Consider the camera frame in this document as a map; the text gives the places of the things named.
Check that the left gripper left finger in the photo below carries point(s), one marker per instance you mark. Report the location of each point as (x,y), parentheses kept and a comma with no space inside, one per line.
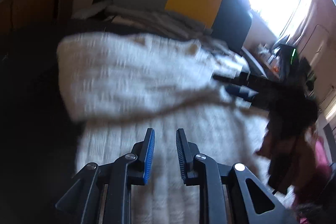
(102,193)

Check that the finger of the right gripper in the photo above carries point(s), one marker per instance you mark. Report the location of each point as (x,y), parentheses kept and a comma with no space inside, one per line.
(241,92)
(240,80)

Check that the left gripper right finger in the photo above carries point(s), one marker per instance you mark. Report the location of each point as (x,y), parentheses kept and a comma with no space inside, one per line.
(227,194)

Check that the cream knitted sweater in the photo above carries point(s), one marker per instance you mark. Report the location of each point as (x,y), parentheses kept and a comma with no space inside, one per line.
(119,86)

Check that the wooden desk with clutter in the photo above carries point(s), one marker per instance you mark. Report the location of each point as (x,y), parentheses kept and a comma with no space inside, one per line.
(268,57)

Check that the pink fringed garment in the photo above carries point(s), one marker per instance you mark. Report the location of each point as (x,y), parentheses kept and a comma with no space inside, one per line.
(314,186)

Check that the grey cloth on bed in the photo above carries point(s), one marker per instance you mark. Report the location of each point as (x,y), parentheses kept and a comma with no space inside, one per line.
(173,26)

